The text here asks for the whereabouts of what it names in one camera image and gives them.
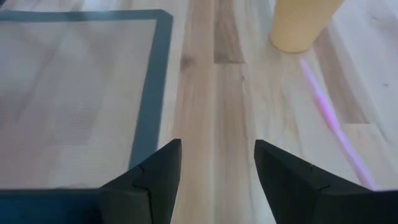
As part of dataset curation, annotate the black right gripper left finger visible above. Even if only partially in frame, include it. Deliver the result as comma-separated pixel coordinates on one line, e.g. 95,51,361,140
99,138,183,224

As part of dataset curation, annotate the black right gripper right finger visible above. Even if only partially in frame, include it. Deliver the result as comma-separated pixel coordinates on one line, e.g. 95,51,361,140
254,139,374,224

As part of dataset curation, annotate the pink plastic straw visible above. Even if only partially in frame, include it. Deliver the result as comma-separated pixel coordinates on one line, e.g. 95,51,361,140
298,58,379,191

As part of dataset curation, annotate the yellow plastic cup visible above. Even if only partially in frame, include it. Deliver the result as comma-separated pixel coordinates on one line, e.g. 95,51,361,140
269,0,346,54

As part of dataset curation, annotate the grey bordered silicone baking mat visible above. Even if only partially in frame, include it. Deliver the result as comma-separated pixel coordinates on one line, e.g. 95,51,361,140
0,9,174,191

